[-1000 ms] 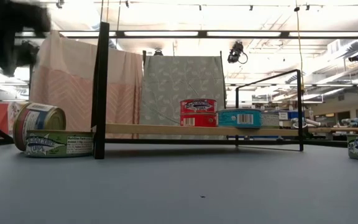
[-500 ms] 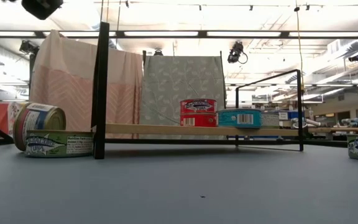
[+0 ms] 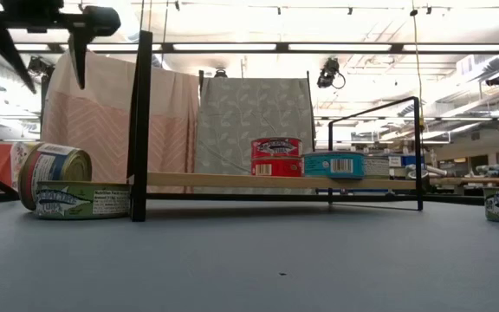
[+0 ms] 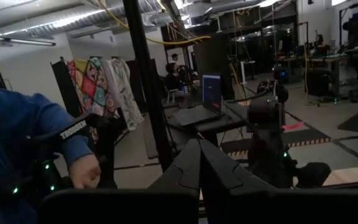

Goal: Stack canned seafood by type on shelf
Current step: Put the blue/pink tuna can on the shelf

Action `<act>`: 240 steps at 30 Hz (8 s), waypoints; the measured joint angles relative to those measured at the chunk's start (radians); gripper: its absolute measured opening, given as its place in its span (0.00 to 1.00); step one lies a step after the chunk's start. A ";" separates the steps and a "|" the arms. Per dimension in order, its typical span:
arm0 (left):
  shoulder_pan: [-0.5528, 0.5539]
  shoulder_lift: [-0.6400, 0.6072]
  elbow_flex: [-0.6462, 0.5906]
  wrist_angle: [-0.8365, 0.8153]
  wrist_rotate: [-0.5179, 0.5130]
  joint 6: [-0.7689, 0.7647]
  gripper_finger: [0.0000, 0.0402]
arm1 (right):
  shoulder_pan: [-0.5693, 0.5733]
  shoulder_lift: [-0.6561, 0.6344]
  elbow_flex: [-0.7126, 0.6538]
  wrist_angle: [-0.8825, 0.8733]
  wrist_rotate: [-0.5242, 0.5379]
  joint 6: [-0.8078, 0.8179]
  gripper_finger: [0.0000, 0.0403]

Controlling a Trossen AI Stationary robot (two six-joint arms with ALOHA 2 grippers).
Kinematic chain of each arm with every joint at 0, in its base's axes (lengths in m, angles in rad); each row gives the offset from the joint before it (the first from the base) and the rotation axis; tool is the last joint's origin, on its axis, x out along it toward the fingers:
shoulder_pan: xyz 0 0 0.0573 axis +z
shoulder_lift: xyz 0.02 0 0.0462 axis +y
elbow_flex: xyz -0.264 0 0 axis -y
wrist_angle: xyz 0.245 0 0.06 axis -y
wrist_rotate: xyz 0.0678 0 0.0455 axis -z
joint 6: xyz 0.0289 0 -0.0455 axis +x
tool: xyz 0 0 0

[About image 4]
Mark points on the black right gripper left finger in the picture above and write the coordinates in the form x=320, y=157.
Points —
x=185, y=171

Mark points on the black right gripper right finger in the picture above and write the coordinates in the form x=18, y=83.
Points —
x=219, y=174

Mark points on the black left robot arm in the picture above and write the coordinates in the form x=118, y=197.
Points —
x=266, y=118

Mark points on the black laptop desk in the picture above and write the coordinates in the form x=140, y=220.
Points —
x=216, y=124

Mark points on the red tape tag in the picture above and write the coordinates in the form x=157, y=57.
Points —
x=292, y=126

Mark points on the open black laptop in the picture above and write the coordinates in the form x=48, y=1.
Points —
x=211, y=90

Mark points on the person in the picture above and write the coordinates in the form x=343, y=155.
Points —
x=319, y=40
x=11, y=124
x=175, y=58
x=171, y=77

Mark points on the person's hand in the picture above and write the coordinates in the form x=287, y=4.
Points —
x=84, y=171

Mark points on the long workbench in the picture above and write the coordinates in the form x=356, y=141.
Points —
x=328, y=59

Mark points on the black partition panel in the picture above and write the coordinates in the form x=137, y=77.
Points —
x=213, y=53

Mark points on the colourful patchwork cloth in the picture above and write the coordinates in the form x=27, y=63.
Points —
x=89, y=87

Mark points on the black cloth panel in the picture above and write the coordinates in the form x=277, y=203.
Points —
x=64, y=87

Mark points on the silver ventilation duct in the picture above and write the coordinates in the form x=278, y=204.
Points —
x=57, y=15

